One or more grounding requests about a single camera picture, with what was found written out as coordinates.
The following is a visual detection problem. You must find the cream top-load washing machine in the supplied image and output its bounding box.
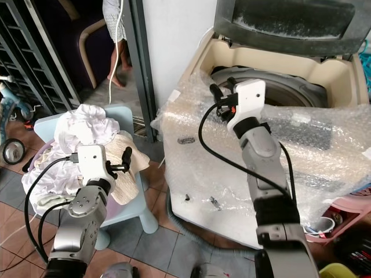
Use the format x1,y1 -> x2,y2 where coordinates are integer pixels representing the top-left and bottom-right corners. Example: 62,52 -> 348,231
159,30 -> 371,251

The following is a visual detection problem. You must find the beige towel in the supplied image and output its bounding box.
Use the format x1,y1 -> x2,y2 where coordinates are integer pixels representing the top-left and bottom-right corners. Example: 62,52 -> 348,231
103,130 -> 152,207

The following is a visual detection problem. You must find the crumpled white garment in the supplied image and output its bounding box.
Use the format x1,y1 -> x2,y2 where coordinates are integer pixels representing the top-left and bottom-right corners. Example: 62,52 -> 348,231
53,104 -> 123,158

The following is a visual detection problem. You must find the light blue plastic chair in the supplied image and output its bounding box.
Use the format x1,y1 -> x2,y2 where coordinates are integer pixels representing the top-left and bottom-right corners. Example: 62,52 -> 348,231
33,104 -> 161,251

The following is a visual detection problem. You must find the clear bubble wrap sheet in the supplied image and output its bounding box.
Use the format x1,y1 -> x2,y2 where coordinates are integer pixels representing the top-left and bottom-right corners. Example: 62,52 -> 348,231
151,72 -> 371,228

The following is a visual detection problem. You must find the grey washer drum rim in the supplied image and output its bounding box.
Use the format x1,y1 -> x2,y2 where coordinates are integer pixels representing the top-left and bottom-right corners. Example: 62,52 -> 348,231
209,65 -> 329,111

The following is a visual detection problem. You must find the white cloth with folds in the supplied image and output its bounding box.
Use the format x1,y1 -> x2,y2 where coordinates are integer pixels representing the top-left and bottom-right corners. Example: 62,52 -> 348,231
21,155 -> 94,202

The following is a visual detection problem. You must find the purple laundry basket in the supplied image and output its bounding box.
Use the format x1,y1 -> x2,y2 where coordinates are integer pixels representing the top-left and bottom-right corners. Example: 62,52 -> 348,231
22,141 -> 123,223

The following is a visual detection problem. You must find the dark grey washer lid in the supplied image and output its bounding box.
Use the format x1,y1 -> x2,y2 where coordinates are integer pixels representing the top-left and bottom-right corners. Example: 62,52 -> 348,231
213,0 -> 371,60

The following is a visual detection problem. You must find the black sandal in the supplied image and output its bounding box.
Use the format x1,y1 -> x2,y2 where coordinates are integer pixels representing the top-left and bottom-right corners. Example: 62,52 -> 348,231
21,155 -> 39,174

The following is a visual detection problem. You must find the grey robot left leg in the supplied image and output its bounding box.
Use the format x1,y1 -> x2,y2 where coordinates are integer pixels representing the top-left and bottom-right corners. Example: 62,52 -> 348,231
101,261 -> 134,278

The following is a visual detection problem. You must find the light blue kids tricycle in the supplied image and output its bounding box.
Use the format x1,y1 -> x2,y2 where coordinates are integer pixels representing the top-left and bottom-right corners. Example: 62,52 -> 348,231
0,75 -> 36,166

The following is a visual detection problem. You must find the dark armchair with beige armrest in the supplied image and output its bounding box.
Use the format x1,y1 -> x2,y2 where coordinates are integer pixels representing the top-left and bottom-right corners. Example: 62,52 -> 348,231
35,0 -> 112,91

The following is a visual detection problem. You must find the barefoot person in dress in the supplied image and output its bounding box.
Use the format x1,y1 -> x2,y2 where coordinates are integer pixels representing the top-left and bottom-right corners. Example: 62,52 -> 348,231
102,0 -> 136,89

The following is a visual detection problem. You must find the teal cloth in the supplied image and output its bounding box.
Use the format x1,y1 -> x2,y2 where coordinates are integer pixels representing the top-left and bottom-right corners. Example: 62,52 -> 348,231
361,37 -> 371,97

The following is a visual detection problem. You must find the dark metal grille gate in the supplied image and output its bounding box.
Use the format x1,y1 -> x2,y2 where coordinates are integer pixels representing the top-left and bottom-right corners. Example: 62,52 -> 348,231
0,0 -> 71,114

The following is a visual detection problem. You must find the white cup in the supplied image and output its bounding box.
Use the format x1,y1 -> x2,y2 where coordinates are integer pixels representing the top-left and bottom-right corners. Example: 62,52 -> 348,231
304,217 -> 337,239

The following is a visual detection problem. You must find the pink plastic basin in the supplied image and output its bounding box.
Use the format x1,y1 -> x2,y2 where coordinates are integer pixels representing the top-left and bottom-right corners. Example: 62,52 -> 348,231
304,193 -> 371,245

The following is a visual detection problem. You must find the dark plastic crate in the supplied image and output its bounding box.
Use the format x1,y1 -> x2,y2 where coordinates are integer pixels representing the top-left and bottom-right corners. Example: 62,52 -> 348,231
333,231 -> 371,274

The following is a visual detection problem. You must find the yellow plastic item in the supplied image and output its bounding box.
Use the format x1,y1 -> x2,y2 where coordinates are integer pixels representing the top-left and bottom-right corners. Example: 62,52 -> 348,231
318,263 -> 358,278

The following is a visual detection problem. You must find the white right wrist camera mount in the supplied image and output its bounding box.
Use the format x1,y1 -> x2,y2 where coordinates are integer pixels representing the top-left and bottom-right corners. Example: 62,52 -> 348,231
226,79 -> 267,131

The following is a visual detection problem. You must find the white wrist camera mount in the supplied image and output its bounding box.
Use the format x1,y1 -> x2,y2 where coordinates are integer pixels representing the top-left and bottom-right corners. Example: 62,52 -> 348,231
226,79 -> 267,131
77,144 -> 111,182

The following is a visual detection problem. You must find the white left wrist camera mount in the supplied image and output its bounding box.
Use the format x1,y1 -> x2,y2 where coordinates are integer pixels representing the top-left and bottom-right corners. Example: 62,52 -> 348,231
77,144 -> 111,182

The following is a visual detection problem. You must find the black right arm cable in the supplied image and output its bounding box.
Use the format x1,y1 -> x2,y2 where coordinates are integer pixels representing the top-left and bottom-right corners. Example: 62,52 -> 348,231
198,103 -> 297,201

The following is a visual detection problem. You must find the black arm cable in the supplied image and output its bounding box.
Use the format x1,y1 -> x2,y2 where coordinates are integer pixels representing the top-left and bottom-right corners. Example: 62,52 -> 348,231
37,200 -> 74,262
24,153 -> 79,265
198,103 -> 297,201

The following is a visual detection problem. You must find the dark grey door frame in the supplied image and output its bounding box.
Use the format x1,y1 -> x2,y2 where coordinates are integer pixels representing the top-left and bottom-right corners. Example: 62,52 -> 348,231
126,0 -> 161,143

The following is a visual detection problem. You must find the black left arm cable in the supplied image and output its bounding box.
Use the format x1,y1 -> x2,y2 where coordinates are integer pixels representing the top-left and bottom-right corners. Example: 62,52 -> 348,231
24,153 -> 79,265
37,200 -> 74,262

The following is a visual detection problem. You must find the hanging white cable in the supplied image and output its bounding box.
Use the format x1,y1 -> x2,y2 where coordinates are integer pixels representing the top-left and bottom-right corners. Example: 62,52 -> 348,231
108,0 -> 124,105

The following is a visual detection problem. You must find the white floor cable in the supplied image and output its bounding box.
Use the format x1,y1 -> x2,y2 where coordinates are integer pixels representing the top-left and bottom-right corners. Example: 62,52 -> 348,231
0,217 -> 30,247

